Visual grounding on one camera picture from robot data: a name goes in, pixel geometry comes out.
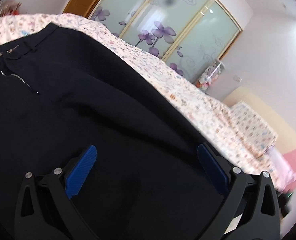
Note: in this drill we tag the white wall socket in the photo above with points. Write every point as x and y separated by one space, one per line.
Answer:
238 79

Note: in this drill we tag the black pants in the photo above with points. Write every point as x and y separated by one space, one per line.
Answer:
61 91

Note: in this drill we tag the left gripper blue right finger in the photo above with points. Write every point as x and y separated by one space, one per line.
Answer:
250 207

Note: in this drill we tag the clear tube of plush toys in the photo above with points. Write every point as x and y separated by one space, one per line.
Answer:
209 76

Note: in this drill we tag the animal print fleece blanket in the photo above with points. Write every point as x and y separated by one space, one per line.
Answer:
211 117

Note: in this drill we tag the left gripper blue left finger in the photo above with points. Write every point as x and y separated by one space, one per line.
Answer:
44 209

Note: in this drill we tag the beige headboard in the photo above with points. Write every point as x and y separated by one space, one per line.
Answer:
286 141

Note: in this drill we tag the floral glass sliding wardrobe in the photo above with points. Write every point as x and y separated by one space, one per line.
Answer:
188 35

